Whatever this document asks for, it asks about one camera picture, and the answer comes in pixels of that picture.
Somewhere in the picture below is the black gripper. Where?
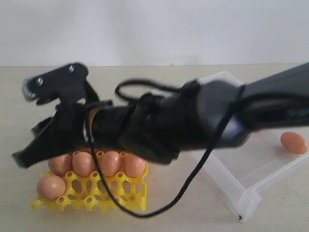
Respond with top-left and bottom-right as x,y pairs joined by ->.
12,100 -> 113,168

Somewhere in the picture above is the brown egg cluster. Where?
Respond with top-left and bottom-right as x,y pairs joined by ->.
124,154 -> 146,178
48,154 -> 72,176
72,152 -> 95,177

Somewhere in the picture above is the brown egg bin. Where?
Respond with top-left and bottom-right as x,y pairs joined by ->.
36,175 -> 66,200
99,151 -> 121,177
280,131 -> 309,155

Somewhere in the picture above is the yellow plastic egg tray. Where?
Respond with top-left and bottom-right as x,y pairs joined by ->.
31,151 -> 148,212

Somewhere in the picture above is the clear plastic bin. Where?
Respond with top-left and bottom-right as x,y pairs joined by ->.
149,71 -> 309,222

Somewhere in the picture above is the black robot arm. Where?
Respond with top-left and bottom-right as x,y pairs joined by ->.
13,63 -> 309,168

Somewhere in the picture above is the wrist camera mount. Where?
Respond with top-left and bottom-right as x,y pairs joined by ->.
22,63 -> 99,105

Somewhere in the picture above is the black camera cable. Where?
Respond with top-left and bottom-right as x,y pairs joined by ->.
83,101 -> 242,218

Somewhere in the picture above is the black strap loop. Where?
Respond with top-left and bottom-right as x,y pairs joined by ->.
114,78 -> 201,107

